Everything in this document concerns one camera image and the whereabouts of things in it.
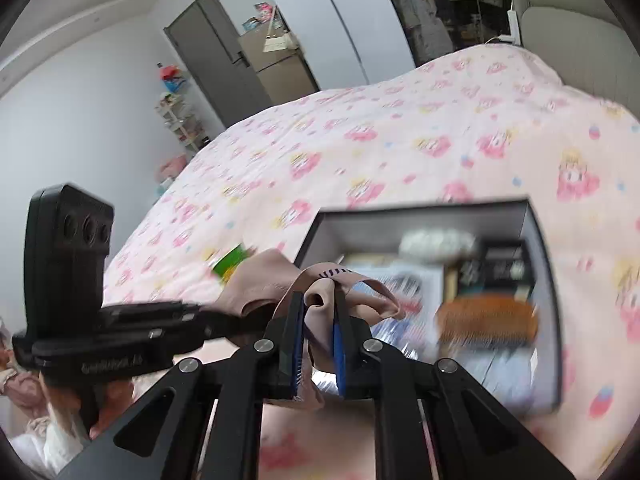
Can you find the white shelf rack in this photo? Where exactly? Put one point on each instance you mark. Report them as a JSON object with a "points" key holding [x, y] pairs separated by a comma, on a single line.
{"points": [[182, 122]]}

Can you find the pink printed blanket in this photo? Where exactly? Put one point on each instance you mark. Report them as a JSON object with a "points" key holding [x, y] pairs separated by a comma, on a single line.
{"points": [[400, 135]]}

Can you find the white fluffy pad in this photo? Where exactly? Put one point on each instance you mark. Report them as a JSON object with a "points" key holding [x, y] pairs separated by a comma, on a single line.
{"points": [[435, 244]]}

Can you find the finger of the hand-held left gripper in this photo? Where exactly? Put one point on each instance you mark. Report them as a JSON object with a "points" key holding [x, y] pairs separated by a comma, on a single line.
{"points": [[165, 312]]}

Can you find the black cardboard box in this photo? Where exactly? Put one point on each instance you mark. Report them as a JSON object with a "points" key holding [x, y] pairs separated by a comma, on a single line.
{"points": [[545, 260]]}

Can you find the colourful toy boxes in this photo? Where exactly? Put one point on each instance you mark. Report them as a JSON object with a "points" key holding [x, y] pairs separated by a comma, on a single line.
{"points": [[262, 15]]}

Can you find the grey door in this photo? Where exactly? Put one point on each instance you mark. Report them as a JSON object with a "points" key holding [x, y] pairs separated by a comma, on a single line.
{"points": [[210, 50]]}

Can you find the pink bag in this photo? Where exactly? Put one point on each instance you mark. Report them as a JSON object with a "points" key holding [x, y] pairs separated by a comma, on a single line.
{"points": [[172, 172]]}

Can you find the open wardrobe with clothes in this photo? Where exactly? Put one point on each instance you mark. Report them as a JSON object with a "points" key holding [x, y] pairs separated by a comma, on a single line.
{"points": [[440, 5]]}

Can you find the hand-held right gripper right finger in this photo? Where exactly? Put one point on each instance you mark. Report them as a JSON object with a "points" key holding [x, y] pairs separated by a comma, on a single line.
{"points": [[340, 355]]}

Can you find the beige stockings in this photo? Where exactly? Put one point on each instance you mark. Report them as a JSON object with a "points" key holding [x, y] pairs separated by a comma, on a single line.
{"points": [[320, 300]]}

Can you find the white wardrobe doors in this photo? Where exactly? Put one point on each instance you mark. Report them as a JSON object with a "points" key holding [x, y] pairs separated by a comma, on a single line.
{"points": [[350, 20]]}

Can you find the person's white clothing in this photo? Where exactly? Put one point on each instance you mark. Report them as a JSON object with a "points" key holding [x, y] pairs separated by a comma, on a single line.
{"points": [[55, 445]]}

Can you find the small black box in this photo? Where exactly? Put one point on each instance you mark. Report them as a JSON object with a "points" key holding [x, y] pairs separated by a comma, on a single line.
{"points": [[500, 267]]}

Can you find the white bag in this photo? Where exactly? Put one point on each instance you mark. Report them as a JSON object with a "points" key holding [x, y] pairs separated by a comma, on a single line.
{"points": [[277, 40]]}

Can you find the blue and white packet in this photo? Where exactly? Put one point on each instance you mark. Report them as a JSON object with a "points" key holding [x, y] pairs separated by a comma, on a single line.
{"points": [[400, 285]]}

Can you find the beige padded headboard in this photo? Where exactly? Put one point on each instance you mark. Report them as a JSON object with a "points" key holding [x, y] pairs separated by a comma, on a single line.
{"points": [[575, 35]]}

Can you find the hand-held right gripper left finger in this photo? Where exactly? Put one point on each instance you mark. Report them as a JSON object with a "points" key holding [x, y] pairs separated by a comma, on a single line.
{"points": [[297, 345]]}

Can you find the person's left hand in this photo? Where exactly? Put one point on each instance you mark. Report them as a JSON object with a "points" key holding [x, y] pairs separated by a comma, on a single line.
{"points": [[60, 395]]}

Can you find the wooden comb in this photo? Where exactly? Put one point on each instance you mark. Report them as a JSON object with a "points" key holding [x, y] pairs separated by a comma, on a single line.
{"points": [[485, 322]]}

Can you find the red and blue toy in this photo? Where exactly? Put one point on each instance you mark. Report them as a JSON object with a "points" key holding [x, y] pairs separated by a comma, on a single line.
{"points": [[170, 75]]}

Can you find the green snack packet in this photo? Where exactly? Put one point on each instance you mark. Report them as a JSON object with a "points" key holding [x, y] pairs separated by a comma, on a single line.
{"points": [[230, 262]]}

